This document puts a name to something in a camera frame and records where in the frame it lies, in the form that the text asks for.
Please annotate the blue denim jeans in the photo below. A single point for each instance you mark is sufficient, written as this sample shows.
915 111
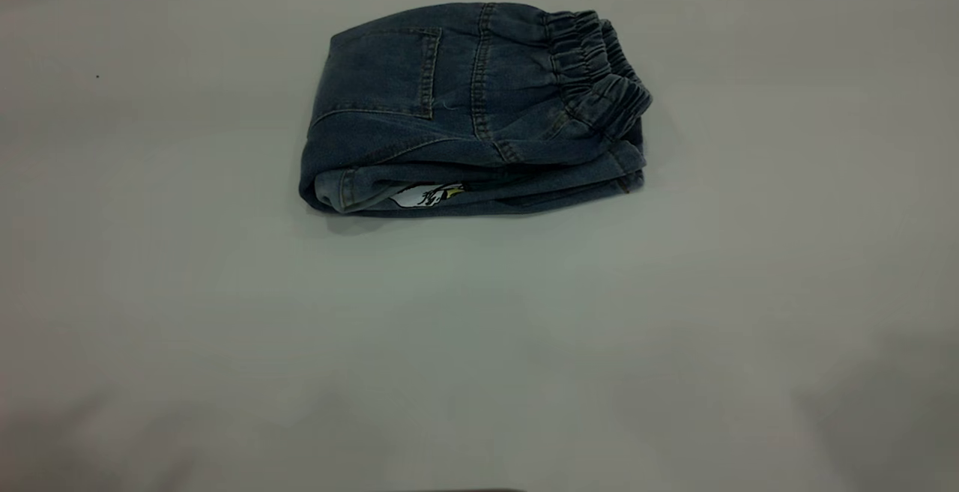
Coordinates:
464 102

